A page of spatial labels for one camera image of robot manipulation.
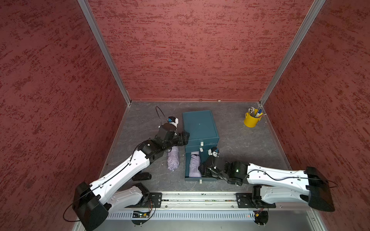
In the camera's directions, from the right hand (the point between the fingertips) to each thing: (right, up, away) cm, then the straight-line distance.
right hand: (201, 173), depth 75 cm
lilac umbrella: (-16, +4, +9) cm, 19 cm away
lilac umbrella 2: (-3, +3, +8) cm, 9 cm away
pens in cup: (+42, +33, +26) cm, 59 cm away
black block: (-36, -6, +10) cm, 38 cm away
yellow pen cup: (+38, +27, +26) cm, 53 cm away
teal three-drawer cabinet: (0, +21, +1) cm, 21 cm away
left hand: (-10, +19, +1) cm, 21 cm away
